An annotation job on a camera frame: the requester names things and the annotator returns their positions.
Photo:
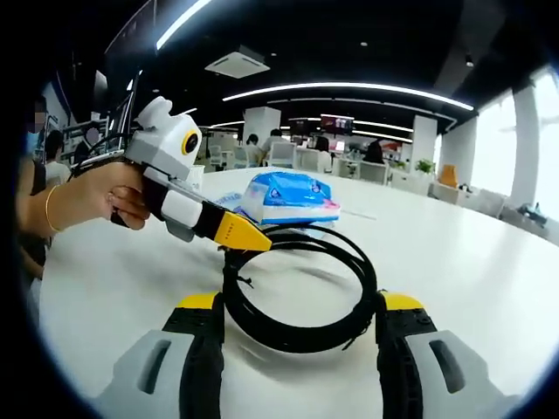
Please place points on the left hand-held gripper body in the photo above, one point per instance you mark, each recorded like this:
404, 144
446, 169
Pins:
166, 144

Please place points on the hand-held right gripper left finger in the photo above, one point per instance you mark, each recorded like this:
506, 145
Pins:
196, 340

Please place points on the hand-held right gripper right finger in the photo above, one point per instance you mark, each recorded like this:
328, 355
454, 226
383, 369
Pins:
402, 336

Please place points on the blue white packet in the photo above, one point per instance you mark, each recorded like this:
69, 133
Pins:
225, 200

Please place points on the blue tissue pack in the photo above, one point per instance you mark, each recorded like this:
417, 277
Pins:
288, 196

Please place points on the person's left hand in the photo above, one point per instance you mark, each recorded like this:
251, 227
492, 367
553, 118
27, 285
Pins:
96, 192

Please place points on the white table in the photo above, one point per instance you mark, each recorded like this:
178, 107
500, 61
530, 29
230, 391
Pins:
436, 270

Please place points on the white pillar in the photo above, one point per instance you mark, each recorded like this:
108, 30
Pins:
424, 144
526, 144
262, 122

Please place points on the white ceiling air conditioner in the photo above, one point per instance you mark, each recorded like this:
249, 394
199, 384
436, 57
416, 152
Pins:
238, 65

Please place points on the long curved ceiling light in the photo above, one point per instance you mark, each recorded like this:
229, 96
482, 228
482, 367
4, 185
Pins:
179, 25

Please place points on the orange bag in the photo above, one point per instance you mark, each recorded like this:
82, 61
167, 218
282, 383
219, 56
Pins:
449, 176

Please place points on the green potted plant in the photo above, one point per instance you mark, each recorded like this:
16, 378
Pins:
424, 166

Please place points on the teal desk object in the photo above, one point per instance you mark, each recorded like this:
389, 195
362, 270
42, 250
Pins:
530, 211

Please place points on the curved ceiling light strip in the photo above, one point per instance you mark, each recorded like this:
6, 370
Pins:
349, 84

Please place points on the large bright window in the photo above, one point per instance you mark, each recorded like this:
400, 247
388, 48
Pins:
493, 148
548, 153

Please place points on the red wall screen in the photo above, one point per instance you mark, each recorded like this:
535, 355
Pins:
337, 123

